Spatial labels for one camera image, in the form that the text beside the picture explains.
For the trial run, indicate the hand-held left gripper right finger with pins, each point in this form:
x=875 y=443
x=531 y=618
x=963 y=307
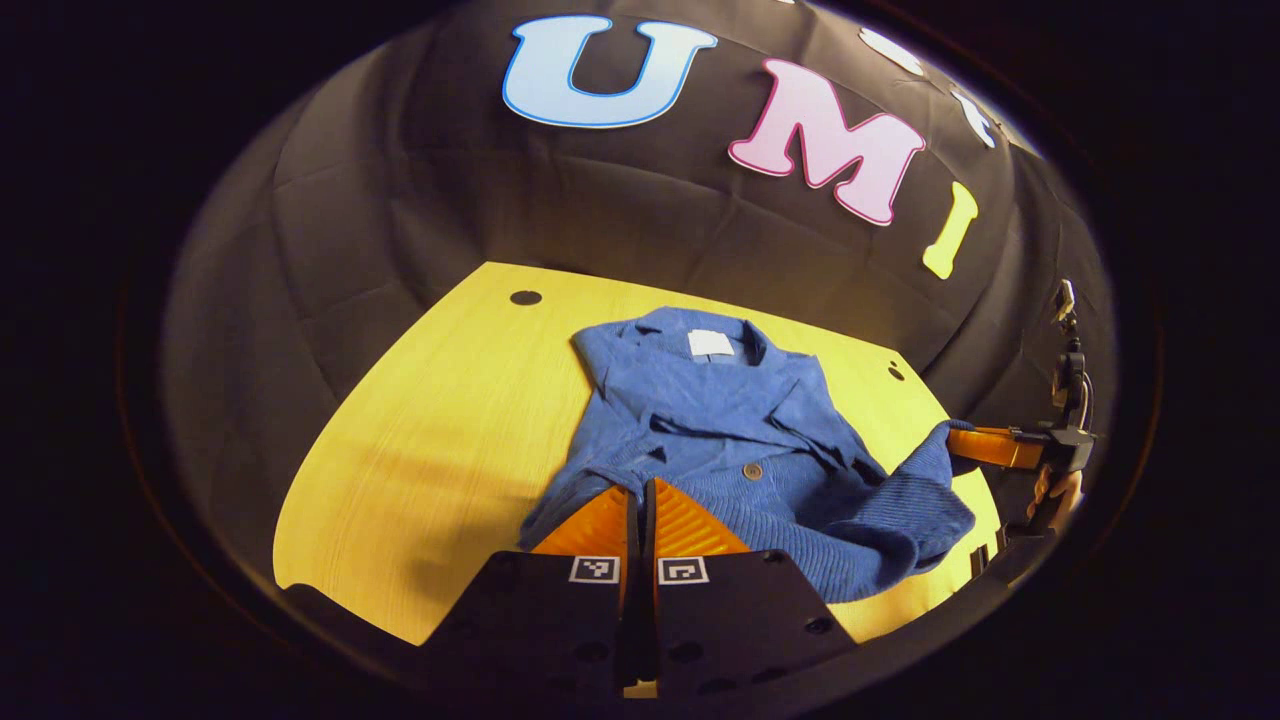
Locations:
x=690 y=530

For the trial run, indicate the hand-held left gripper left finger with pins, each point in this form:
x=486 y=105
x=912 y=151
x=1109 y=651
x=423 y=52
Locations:
x=600 y=530

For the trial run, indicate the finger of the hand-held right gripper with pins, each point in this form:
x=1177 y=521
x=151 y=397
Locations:
x=990 y=447

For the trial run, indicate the black backdrop cloth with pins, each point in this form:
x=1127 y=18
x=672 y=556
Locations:
x=400 y=180

